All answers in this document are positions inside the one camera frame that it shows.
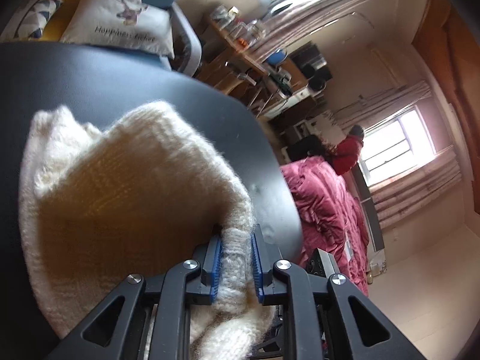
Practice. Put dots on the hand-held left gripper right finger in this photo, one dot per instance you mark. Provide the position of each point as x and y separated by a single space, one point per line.
256 266

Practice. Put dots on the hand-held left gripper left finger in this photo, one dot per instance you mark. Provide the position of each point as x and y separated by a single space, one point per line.
216 266

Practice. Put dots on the white knitted sweater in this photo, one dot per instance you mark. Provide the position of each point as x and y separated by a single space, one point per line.
131 202

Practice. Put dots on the white label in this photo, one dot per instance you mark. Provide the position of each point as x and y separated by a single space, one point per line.
349 249

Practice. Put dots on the pink quilt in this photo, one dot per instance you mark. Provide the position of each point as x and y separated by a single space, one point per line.
326 210

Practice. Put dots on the white low shelf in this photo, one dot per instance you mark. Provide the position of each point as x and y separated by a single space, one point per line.
303 127

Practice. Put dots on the black television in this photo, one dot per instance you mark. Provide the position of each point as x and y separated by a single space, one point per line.
309 58

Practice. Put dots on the blue chair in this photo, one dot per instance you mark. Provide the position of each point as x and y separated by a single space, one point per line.
277 57

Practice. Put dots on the wooden side table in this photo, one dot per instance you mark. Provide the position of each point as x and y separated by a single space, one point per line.
243 56

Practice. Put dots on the grey yellow blue sofa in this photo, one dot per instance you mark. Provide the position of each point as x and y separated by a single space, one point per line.
176 26

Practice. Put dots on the brown wooden wardrobe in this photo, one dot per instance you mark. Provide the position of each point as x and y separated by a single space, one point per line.
450 45

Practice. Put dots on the grey deer print cushion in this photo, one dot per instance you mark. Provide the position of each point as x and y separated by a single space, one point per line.
123 22

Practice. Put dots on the triangle pattern cushion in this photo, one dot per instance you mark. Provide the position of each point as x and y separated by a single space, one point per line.
33 17

